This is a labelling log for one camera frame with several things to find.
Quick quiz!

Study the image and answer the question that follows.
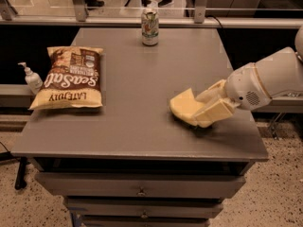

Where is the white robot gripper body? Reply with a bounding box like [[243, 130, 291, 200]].
[[225, 63, 272, 111]]

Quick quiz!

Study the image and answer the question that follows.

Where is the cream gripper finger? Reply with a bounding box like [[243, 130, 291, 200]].
[[194, 98, 237, 122], [195, 79, 227, 103]]

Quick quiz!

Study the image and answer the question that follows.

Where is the yellow wavy sponge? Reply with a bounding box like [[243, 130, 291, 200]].
[[169, 88, 211, 128]]

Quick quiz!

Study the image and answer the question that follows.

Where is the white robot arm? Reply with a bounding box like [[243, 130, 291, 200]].
[[192, 27, 303, 128]]

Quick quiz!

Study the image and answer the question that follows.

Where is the white green soda can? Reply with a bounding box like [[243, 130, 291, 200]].
[[141, 8, 159, 46]]

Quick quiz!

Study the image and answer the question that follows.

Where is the person's black shoe right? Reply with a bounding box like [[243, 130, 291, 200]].
[[158, 0, 173, 8]]

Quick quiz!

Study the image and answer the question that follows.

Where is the person's black shoe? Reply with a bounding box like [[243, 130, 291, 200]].
[[158, 0, 173, 8], [87, 0, 105, 9]]

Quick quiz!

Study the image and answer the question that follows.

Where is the grey drawer cabinet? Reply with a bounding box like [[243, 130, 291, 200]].
[[12, 28, 268, 227]]

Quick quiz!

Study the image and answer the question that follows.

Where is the brown sea salt chip bag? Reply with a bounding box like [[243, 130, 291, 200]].
[[30, 46, 103, 110]]

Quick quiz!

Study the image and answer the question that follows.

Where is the person's black shoe left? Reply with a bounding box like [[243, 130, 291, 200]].
[[87, 0, 105, 9]]

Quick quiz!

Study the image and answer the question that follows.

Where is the white pump soap bottle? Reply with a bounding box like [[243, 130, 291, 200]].
[[19, 62, 43, 95]]

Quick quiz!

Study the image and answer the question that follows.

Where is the black stand leg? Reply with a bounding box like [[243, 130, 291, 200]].
[[0, 151, 27, 190]]

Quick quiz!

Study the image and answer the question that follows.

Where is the metal window rail frame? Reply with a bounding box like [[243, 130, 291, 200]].
[[0, 0, 303, 29]]

